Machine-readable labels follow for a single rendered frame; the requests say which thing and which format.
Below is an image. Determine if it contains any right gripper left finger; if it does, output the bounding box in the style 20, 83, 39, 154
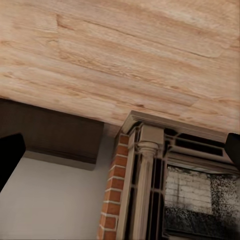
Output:
0, 133, 26, 192

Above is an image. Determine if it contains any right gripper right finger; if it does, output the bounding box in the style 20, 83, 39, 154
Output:
224, 133, 240, 172

